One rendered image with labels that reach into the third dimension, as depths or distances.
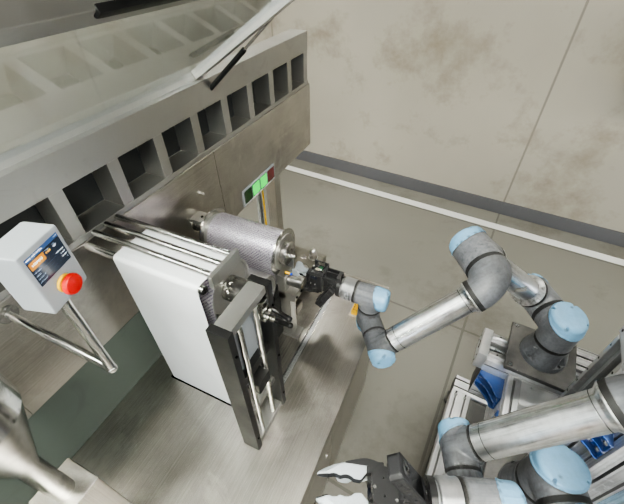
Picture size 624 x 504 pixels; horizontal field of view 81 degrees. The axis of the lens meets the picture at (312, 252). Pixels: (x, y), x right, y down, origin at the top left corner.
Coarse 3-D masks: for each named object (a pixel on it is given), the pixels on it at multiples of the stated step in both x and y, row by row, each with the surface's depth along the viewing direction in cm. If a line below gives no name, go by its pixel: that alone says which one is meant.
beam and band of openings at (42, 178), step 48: (288, 48) 144; (192, 96) 104; (240, 96) 130; (288, 96) 155; (96, 144) 81; (144, 144) 98; (192, 144) 112; (0, 192) 67; (48, 192) 75; (96, 192) 93; (144, 192) 98; (0, 288) 73
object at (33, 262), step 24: (0, 240) 44; (24, 240) 44; (48, 240) 46; (0, 264) 42; (24, 264) 43; (48, 264) 46; (72, 264) 50; (24, 288) 45; (48, 288) 46; (72, 288) 48; (48, 312) 48
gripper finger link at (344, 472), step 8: (336, 464) 69; (344, 464) 68; (352, 464) 68; (320, 472) 68; (328, 472) 67; (336, 472) 67; (344, 472) 67; (352, 472) 67; (360, 472) 67; (344, 480) 70; (352, 480) 67; (360, 480) 66
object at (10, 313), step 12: (0, 312) 72; (12, 312) 73; (24, 324) 71; (36, 324) 71; (48, 336) 69; (60, 336) 69; (72, 348) 67; (84, 348) 67; (96, 360) 65; (108, 372) 64
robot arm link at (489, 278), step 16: (496, 256) 99; (480, 272) 99; (496, 272) 97; (464, 288) 100; (480, 288) 98; (496, 288) 97; (432, 304) 106; (448, 304) 102; (464, 304) 100; (480, 304) 98; (416, 320) 105; (432, 320) 103; (448, 320) 102; (368, 336) 113; (384, 336) 109; (400, 336) 107; (416, 336) 105; (368, 352) 111; (384, 352) 107
